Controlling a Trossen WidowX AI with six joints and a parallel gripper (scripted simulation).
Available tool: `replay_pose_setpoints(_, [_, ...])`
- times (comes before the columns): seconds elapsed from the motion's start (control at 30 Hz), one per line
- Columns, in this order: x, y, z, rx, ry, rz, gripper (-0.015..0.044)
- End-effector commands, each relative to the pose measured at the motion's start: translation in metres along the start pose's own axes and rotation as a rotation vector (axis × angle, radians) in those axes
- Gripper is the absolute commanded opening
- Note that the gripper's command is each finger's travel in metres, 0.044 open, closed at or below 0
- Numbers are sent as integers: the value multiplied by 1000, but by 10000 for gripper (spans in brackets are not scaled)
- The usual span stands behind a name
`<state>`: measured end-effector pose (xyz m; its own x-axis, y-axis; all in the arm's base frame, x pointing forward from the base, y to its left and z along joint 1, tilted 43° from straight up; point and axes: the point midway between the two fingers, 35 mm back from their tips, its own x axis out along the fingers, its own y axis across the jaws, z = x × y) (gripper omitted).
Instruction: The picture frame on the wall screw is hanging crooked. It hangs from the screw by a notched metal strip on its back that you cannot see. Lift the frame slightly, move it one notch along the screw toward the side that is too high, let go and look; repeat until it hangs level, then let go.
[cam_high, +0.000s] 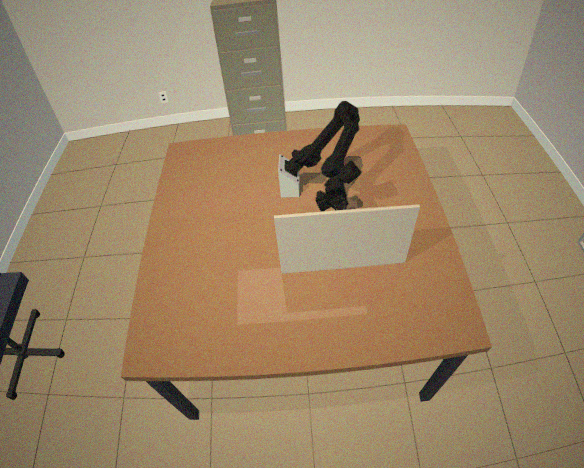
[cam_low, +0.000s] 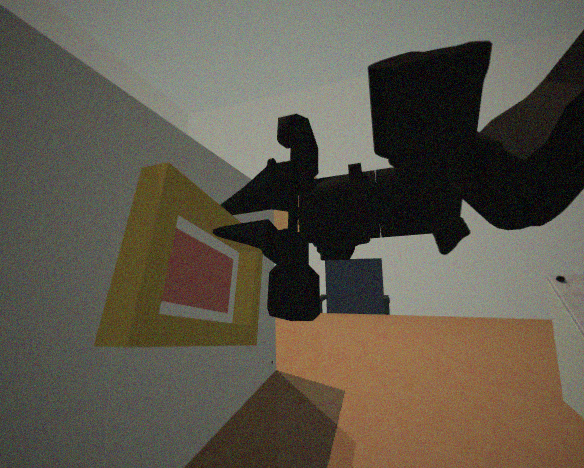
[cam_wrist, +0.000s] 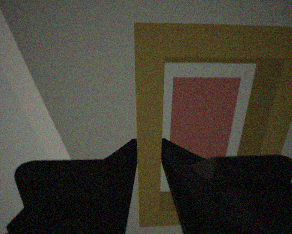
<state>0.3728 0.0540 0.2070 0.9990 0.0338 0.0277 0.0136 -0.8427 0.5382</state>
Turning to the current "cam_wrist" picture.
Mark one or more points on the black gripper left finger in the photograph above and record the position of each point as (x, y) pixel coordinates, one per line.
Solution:
(108, 181)

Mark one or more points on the olive-gold picture frame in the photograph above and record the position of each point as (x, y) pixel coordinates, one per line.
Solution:
(216, 90)

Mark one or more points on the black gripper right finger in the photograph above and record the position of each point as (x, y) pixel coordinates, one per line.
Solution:
(195, 182)

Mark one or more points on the grey wall panel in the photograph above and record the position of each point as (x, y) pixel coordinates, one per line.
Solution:
(81, 55)

